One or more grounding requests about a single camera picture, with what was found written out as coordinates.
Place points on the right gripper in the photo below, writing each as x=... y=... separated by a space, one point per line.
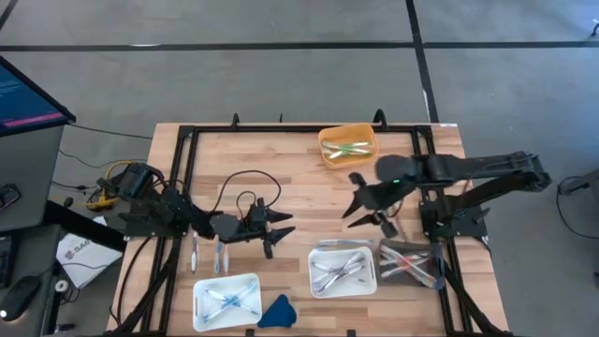
x=384 y=194

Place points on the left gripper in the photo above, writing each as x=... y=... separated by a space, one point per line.
x=255 y=222

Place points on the black toothbrush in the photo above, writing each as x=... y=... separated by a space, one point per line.
x=323 y=268
x=358 y=257

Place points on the clear plastic bags pile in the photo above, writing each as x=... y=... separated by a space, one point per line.
x=226 y=259
x=353 y=262

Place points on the pink toothbrush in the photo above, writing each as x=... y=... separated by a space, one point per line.
x=398 y=256

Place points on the orange toothbrush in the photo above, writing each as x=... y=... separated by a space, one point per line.
x=423 y=278
x=416 y=264

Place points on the white plastic bin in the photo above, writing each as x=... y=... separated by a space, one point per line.
x=369 y=288
x=206 y=281

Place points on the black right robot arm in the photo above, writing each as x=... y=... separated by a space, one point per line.
x=468 y=168

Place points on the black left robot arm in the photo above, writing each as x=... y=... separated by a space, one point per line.
x=168 y=208

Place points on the orange plastic bin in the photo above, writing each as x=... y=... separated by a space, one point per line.
x=327 y=163

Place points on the blue cloth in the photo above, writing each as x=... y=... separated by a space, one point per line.
x=278 y=312

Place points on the dark translucent plastic bin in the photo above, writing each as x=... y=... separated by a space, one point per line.
x=437 y=262

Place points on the black table clamp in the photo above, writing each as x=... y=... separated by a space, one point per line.
x=235 y=121
x=380 y=118

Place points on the white sticker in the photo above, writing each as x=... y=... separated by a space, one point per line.
x=448 y=125

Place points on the yellow tool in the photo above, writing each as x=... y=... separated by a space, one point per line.
x=100 y=203

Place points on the black desk beam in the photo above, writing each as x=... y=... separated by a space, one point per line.
x=84 y=227

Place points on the white cardboard box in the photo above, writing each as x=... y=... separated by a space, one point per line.
x=86 y=255

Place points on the white tape roll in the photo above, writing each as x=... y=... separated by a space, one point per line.
x=62 y=286

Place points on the grey table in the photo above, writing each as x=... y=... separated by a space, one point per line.
x=28 y=178

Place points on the black computer mouse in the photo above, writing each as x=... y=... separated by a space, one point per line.
x=18 y=297

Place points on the black controller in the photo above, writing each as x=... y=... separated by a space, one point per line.
x=8 y=196

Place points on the black keyboard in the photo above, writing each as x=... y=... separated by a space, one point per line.
x=4 y=262

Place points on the large blue screen monitor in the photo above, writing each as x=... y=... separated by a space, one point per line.
x=23 y=98

